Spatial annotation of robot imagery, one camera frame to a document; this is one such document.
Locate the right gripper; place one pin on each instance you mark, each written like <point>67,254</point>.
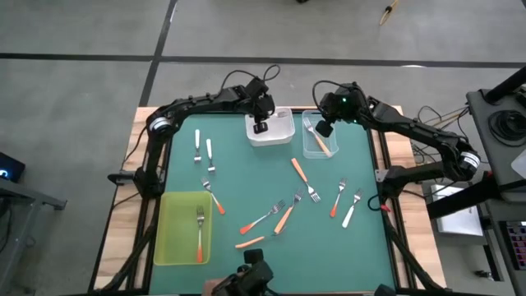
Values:
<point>345,107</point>

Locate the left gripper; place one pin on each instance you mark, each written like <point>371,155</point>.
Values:
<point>263,107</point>

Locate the orange steel fork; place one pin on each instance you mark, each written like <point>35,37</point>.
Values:
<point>337,201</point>
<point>263,216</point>
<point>213,196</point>
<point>200,230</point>

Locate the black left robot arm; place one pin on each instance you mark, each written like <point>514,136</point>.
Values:
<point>197,103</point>

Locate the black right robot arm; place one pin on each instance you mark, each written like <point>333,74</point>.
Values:
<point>411,127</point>

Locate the white plastic bin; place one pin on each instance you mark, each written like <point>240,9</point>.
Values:
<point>271,137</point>

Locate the clear plastic bin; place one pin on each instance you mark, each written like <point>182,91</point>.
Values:
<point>312,150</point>

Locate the red connector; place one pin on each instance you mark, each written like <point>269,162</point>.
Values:
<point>385,208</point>

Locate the yellow-green plastic bin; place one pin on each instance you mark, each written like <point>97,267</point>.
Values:
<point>176,230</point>

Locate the black angled beam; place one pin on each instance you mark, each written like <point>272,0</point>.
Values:
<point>460,200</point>

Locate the white electronics box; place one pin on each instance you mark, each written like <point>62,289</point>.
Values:
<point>458,214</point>

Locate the gray equipment cart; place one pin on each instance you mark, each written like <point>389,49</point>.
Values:
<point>485,135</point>

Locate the black pole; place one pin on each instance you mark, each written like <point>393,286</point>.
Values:
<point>505,86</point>

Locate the black button control deck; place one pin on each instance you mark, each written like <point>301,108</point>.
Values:
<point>515,244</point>

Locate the gray desk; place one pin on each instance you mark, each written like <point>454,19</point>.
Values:
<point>24,197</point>

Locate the black computer with blue light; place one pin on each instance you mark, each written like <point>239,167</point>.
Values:
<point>10,166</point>

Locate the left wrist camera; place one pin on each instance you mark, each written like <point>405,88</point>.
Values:
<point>257,86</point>

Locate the black table frame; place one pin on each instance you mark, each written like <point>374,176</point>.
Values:
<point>375,148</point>

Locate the black camera device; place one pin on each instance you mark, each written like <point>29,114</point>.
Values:
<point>250,275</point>

